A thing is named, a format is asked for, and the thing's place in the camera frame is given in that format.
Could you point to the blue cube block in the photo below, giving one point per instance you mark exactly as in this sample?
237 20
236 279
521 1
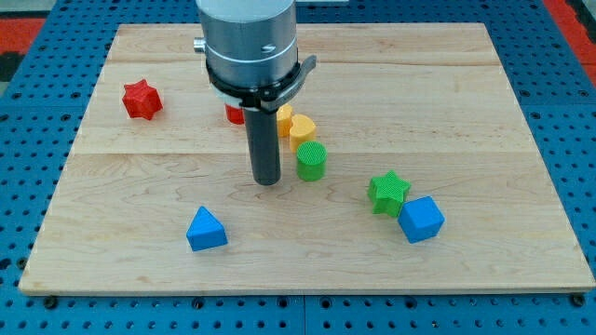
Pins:
420 219

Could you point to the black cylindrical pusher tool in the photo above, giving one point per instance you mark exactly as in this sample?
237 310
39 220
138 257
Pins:
262 138

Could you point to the red block behind tool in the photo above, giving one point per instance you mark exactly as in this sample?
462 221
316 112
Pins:
234 114

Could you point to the yellow heart block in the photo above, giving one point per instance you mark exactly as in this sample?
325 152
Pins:
303 129

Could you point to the blue triangle block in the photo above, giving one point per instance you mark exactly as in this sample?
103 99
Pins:
205 231

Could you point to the wooden board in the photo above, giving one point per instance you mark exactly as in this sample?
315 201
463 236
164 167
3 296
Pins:
430 101

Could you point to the green star block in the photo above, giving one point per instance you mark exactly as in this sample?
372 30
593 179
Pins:
388 193

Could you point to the yellow block behind tool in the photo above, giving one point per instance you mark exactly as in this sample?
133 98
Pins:
284 116

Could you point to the red star block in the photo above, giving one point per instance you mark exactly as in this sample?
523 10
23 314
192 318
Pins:
141 100

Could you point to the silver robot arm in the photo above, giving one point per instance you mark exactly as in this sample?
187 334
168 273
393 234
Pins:
248 43

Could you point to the green cylinder block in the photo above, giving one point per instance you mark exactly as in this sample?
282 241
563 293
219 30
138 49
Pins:
311 161

